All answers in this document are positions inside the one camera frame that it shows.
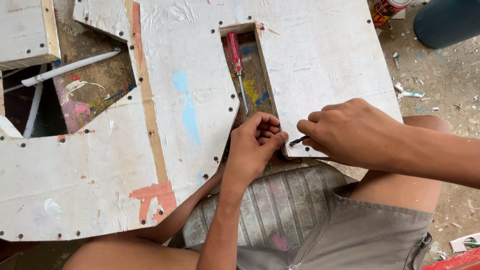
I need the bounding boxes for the person's right hand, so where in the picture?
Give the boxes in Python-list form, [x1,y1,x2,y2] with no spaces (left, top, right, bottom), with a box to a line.
[297,98,410,170]

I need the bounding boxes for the person's left hand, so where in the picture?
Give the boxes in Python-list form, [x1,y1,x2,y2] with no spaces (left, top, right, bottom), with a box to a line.
[224,112,290,185]

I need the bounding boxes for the black twist drill bit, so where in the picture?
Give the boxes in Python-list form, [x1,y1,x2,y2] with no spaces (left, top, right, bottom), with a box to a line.
[289,136,311,148]

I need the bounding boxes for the grey ribbed seat cushion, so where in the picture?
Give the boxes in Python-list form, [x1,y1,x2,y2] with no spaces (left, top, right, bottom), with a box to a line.
[182,165,349,252]

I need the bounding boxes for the person's right leg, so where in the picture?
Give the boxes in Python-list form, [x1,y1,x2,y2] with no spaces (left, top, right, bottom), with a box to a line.
[348,115,452,214]

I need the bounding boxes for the person's leg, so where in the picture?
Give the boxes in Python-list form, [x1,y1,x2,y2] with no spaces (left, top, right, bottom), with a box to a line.
[348,115,452,214]
[62,165,226,270]

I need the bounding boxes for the white and green scrap piece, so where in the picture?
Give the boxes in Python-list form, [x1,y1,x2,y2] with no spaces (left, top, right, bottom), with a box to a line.
[397,90,425,100]

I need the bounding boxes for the large white letter-shaped plywood panel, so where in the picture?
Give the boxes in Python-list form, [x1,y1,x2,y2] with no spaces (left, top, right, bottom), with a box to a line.
[0,0,404,242]

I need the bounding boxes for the grey shorts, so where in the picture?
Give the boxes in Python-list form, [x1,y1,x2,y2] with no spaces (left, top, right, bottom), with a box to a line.
[187,182,436,270]

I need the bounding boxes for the red spray can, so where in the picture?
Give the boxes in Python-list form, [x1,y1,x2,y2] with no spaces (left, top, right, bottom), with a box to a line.
[369,0,412,28]

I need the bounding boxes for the dark blue plastic barrel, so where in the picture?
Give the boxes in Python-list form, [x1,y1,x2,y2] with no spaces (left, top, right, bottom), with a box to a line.
[414,0,480,49]

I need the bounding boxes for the white scrap with green mark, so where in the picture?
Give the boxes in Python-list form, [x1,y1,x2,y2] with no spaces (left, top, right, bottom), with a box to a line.
[449,232,480,254]

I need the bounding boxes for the person's left leg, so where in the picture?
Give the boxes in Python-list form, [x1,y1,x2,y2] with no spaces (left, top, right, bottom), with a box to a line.
[62,165,226,270]

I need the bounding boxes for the red plastic sheet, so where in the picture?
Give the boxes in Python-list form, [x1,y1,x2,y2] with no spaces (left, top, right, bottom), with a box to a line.
[422,247,480,270]

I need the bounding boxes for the white plastic pipe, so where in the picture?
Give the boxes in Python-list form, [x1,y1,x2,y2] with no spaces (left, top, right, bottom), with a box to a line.
[23,65,48,139]
[21,48,122,88]

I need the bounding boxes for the small white plywood panel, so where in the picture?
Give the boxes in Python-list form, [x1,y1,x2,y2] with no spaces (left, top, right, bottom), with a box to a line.
[0,0,62,71]

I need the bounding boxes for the red-handled screwdriver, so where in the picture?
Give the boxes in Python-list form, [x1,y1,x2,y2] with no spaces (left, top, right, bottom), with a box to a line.
[226,31,250,115]

